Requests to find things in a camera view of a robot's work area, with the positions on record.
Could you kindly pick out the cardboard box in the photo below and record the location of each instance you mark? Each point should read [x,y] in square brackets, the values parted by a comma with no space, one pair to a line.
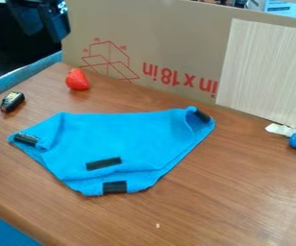
[163,41]

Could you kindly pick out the white paper scrap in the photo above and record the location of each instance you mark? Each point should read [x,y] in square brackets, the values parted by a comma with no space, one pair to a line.
[279,129]

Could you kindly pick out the light wooden board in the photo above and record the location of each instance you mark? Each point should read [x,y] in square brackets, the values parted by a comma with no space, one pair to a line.
[268,70]

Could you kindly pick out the red toy strawberry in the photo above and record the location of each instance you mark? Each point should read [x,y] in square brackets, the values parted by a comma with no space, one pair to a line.
[77,79]

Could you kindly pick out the black toy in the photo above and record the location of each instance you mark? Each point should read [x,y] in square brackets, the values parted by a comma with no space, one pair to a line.
[12,101]

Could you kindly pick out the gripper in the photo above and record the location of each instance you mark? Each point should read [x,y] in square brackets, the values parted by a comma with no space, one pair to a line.
[39,14]

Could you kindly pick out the blue cloth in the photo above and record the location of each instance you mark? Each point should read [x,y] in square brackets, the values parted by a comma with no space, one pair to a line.
[112,147]

